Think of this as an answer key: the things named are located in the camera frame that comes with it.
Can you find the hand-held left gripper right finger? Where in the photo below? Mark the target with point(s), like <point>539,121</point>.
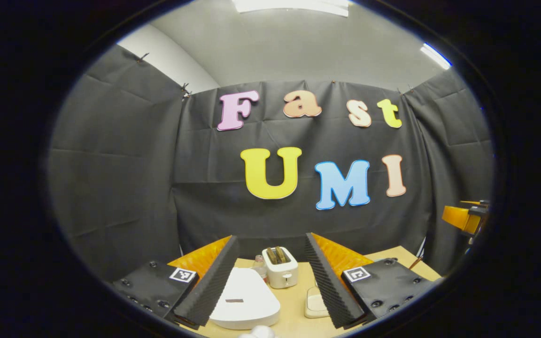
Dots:
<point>330,291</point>

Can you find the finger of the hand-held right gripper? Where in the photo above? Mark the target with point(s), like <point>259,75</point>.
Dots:
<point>458,217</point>
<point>477,203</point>

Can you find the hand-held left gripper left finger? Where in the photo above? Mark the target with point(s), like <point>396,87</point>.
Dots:
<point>212,286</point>

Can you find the white rice cooker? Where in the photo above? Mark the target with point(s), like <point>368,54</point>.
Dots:
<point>247,287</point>

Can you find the brown wooden spoon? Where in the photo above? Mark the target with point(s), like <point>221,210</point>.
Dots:
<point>416,263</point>

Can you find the cream rectangular tray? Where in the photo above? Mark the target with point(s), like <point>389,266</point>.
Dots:
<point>315,304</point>

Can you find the white toaster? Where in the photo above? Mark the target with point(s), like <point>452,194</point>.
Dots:
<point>283,278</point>

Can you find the clear plastic water bottle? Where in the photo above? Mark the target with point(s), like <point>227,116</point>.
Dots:
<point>259,268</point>

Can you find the brown toast slice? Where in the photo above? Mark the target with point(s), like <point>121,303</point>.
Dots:
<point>281,254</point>
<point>271,255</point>

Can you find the black backdrop cloth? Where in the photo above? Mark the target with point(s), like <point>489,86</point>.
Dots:
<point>125,164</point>

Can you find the ceiling light panel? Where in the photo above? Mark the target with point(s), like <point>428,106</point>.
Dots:
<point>436,56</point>
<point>291,7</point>

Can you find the small black cloth clip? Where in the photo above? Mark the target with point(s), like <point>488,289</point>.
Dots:
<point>185,89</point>
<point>142,57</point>

